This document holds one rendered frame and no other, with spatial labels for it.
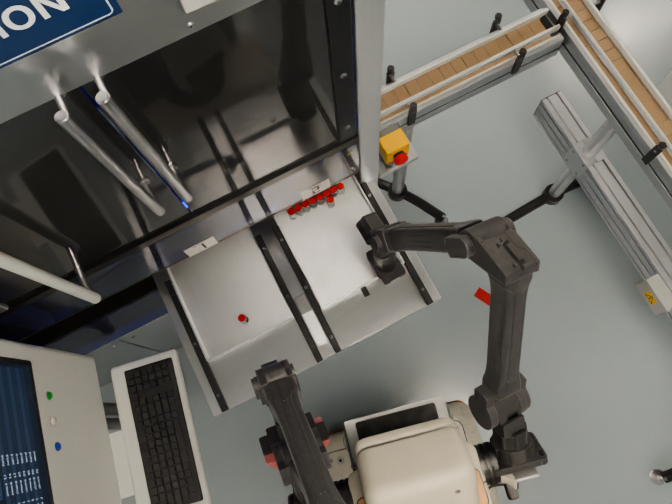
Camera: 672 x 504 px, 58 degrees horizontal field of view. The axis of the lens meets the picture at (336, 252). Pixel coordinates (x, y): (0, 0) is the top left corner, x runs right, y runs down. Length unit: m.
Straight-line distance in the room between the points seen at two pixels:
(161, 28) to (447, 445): 0.86
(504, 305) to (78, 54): 0.78
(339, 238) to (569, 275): 1.29
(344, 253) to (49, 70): 1.04
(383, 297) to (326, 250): 0.21
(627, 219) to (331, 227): 1.04
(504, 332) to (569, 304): 1.58
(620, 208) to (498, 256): 1.25
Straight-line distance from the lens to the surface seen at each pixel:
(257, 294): 1.72
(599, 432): 2.70
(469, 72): 1.87
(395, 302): 1.69
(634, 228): 2.27
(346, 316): 1.68
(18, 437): 1.47
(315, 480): 1.01
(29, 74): 0.91
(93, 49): 0.90
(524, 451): 1.35
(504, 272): 1.04
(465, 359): 2.58
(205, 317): 1.74
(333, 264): 1.71
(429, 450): 1.20
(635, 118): 1.96
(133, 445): 1.86
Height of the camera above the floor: 2.54
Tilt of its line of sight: 75 degrees down
